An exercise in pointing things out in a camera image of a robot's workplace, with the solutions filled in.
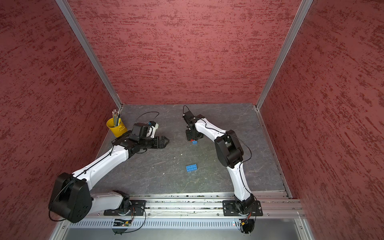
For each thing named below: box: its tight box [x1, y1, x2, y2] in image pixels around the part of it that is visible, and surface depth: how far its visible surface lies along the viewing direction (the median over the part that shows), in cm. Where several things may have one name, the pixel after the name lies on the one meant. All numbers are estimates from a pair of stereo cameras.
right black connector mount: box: [240, 219, 255, 236], surface depth 72 cm
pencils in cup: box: [111, 109, 122, 127], surface depth 97 cm
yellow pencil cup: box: [106, 117, 128, 138], surface depth 99 cm
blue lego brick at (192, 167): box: [185, 163, 198, 172], surface depth 89 cm
